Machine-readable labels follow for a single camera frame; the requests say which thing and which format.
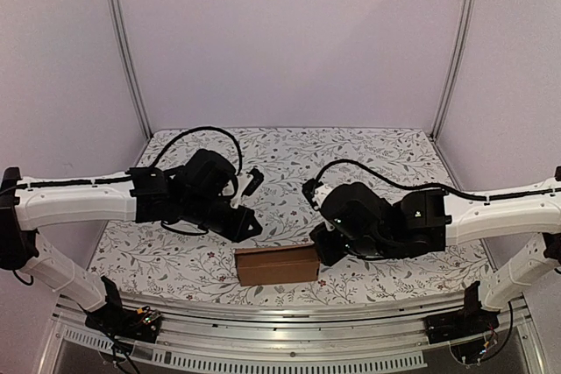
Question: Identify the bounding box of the left aluminium frame post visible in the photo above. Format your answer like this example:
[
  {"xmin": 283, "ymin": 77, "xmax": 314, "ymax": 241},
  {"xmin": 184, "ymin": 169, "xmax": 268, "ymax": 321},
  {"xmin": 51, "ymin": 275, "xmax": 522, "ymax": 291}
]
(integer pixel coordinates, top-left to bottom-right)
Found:
[{"xmin": 107, "ymin": 0, "xmax": 153, "ymax": 140}]

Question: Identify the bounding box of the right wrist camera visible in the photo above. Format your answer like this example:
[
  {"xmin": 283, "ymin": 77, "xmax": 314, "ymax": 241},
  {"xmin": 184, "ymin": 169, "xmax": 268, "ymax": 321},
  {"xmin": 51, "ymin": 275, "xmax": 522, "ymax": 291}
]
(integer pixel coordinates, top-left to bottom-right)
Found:
[{"xmin": 302, "ymin": 178, "xmax": 333, "ymax": 211}]

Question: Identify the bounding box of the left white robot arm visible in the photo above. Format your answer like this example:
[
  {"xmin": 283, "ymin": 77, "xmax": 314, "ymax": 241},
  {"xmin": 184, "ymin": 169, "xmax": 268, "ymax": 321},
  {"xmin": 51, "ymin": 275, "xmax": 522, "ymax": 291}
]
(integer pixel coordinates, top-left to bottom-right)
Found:
[{"xmin": 1, "ymin": 149, "xmax": 264, "ymax": 334}]

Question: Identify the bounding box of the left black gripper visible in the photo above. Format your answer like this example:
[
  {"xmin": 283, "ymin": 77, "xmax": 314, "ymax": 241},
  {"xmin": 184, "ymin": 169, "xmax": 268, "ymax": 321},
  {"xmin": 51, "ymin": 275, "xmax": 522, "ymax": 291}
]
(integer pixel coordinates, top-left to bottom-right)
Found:
[{"xmin": 180, "ymin": 194, "xmax": 264, "ymax": 244}]

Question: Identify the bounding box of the brown cardboard paper box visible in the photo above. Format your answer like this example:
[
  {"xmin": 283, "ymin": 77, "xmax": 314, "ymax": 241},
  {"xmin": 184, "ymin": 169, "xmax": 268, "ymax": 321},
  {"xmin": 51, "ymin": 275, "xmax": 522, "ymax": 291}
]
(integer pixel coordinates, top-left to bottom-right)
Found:
[{"xmin": 234, "ymin": 244, "xmax": 320, "ymax": 286}]

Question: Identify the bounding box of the aluminium frame post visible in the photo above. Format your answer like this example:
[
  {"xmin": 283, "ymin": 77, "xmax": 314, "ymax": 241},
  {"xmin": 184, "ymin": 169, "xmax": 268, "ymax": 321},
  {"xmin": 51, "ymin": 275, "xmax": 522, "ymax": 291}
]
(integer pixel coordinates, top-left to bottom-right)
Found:
[
  {"xmin": 430, "ymin": 0, "xmax": 475, "ymax": 144},
  {"xmin": 107, "ymin": 0, "xmax": 153, "ymax": 140}
]

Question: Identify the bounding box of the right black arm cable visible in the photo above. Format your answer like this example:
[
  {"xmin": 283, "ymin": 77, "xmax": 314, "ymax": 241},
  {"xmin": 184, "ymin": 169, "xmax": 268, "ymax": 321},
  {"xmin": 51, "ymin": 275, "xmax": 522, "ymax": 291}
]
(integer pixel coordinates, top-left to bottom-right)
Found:
[{"xmin": 315, "ymin": 159, "xmax": 557, "ymax": 200}]

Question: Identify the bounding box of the aluminium front rail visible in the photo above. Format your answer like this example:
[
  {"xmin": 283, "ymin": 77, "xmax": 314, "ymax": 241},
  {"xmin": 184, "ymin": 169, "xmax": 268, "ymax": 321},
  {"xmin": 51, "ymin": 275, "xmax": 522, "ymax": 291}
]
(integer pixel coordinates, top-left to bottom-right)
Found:
[{"xmin": 32, "ymin": 293, "xmax": 553, "ymax": 373}]

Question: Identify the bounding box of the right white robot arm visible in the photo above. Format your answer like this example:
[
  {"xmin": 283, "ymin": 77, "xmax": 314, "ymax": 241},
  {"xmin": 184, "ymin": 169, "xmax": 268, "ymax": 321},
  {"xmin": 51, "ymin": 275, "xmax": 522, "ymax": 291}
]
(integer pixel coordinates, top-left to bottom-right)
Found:
[{"xmin": 302, "ymin": 174, "xmax": 560, "ymax": 335}]

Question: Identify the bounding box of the right aluminium frame post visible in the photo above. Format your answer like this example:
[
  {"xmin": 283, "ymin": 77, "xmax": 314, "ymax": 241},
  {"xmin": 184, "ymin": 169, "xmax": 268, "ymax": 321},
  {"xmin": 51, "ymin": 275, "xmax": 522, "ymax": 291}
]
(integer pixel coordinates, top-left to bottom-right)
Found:
[{"xmin": 430, "ymin": 0, "xmax": 475, "ymax": 144}]

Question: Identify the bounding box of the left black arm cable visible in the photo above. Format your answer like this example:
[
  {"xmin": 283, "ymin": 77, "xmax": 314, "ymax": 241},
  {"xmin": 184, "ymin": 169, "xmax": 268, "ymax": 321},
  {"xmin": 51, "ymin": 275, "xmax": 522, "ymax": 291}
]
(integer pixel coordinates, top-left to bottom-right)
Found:
[{"xmin": 151, "ymin": 126, "xmax": 244, "ymax": 173}]

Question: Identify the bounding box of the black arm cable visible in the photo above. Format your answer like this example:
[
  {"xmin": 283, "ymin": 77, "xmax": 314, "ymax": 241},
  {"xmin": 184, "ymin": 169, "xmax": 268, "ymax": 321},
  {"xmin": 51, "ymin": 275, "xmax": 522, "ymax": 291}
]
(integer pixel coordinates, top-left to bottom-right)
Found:
[
  {"xmin": 315, "ymin": 159, "xmax": 557, "ymax": 200},
  {"xmin": 151, "ymin": 126, "xmax": 244, "ymax": 173}
]

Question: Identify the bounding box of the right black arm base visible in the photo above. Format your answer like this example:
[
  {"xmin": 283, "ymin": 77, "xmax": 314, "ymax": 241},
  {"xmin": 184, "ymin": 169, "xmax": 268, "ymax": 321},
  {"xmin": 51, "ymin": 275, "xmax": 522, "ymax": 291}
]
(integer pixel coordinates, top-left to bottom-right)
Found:
[{"xmin": 423, "ymin": 281, "xmax": 500, "ymax": 365}]

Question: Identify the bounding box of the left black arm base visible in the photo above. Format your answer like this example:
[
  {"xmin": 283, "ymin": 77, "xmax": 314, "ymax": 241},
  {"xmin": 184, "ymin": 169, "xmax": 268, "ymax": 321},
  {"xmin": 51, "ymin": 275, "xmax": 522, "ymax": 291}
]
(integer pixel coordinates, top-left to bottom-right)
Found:
[{"xmin": 85, "ymin": 276, "xmax": 163, "ymax": 343}]

